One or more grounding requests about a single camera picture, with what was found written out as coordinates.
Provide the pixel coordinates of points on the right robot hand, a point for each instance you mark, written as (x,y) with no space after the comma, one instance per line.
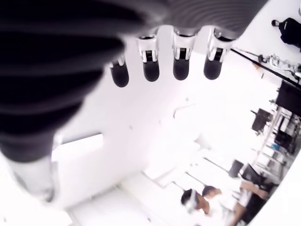
(47,58)

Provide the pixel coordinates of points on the seated person in white shirt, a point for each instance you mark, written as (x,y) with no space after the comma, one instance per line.
(218,202)

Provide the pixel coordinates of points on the black box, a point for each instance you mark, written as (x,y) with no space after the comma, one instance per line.
(288,99)

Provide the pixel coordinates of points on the black backpack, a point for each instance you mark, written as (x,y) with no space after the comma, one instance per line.
(290,30)

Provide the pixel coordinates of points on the cluttered desk with equipment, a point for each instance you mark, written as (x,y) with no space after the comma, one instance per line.
(275,150)

